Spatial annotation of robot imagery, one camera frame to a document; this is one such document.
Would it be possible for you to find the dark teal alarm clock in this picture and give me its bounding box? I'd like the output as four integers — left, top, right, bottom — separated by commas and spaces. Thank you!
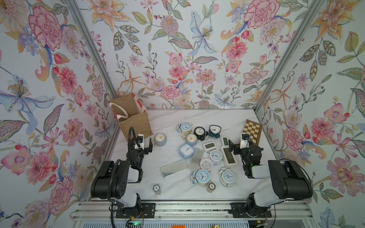
208, 125, 221, 139

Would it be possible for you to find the silver mirror digital clock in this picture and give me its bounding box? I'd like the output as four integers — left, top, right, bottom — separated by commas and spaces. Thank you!
160, 159, 188, 179

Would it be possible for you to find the burlap canvas bag red trim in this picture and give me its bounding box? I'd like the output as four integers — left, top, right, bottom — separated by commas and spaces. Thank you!
108, 93, 153, 140

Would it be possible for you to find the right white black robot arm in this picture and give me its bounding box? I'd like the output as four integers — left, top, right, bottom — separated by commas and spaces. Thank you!
228, 140, 313, 212

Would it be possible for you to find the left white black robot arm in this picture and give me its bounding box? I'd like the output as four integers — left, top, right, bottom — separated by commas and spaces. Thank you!
90, 136, 153, 211

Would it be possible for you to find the small white digital clock upright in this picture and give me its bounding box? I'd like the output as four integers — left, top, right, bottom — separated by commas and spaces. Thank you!
220, 136, 229, 147

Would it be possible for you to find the long white digital clock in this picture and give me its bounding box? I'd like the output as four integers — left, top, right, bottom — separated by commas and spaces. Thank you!
221, 146, 238, 167

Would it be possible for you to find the white round alarm clock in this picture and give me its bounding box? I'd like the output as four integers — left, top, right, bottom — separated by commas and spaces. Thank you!
209, 150, 223, 165

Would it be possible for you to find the pink round alarm clock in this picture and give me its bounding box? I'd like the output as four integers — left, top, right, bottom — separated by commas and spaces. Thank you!
200, 158, 214, 172

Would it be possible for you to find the white twin-bell alarm clock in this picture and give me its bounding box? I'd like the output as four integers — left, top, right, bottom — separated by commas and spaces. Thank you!
219, 167, 236, 188

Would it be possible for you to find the black round alarm clock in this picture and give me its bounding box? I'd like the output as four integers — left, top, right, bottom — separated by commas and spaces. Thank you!
194, 127, 209, 141

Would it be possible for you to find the blue square alarm clock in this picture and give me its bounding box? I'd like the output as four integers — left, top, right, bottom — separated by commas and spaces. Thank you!
178, 143, 195, 159

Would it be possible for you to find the small grey mini clock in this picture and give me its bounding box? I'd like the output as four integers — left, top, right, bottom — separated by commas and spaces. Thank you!
153, 184, 162, 195

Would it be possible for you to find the light blue twin-bell clock back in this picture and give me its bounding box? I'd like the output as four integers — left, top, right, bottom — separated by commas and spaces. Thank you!
176, 123, 192, 135

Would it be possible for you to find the grey round alarm clock centre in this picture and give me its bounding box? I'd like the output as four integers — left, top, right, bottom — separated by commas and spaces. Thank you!
182, 133, 198, 146

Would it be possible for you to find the blue twin-bell clock front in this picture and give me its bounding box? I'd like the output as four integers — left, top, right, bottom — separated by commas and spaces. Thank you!
191, 169, 211, 187

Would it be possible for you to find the small beige cylinder clock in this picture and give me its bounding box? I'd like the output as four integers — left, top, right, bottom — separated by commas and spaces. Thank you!
207, 182, 216, 193

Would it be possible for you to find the wooden chessboard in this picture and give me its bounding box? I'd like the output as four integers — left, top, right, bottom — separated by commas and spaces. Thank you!
243, 120, 262, 145

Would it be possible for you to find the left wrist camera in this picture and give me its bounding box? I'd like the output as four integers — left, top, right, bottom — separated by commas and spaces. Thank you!
135, 134, 144, 150

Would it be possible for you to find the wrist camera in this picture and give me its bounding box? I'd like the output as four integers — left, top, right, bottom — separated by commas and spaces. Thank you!
135, 134, 144, 150
240, 133, 250, 149

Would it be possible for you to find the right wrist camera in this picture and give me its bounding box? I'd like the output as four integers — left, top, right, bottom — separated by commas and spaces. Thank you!
240, 133, 250, 149

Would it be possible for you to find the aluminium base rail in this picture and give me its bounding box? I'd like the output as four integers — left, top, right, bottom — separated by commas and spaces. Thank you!
70, 199, 317, 228

